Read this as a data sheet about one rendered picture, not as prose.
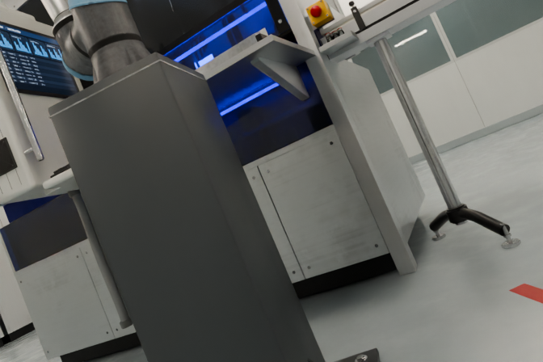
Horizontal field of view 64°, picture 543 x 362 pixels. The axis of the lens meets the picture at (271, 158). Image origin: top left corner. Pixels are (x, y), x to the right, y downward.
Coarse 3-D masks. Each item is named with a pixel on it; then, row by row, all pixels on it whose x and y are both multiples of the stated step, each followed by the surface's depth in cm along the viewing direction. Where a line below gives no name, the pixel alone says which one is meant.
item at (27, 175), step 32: (0, 32) 165; (32, 32) 182; (32, 64) 174; (0, 96) 153; (32, 96) 168; (64, 96) 184; (0, 128) 153; (0, 160) 153; (32, 160) 154; (64, 160) 169; (0, 192) 154; (32, 192) 157; (64, 192) 183
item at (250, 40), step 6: (252, 36) 128; (240, 42) 130; (246, 42) 129; (252, 42) 129; (234, 48) 131; (240, 48) 130; (222, 54) 133; (228, 54) 132; (234, 54) 131; (216, 60) 134; (222, 60) 133; (204, 66) 136; (210, 66) 135; (216, 66) 134; (204, 72) 136
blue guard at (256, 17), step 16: (256, 0) 167; (224, 16) 173; (240, 16) 170; (256, 16) 168; (208, 32) 177; (224, 32) 174; (240, 32) 171; (272, 32) 166; (176, 48) 184; (192, 48) 180; (208, 48) 177; (224, 48) 175; (192, 64) 181
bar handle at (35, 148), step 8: (0, 48) 153; (0, 56) 152; (0, 64) 152; (8, 72) 152; (8, 80) 152; (16, 88) 153; (16, 96) 152; (16, 104) 151; (24, 112) 152; (24, 120) 151; (24, 128) 151; (32, 128) 152; (32, 136) 151; (32, 144) 150; (24, 152) 152; (40, 152) 151; (40, 160) 151
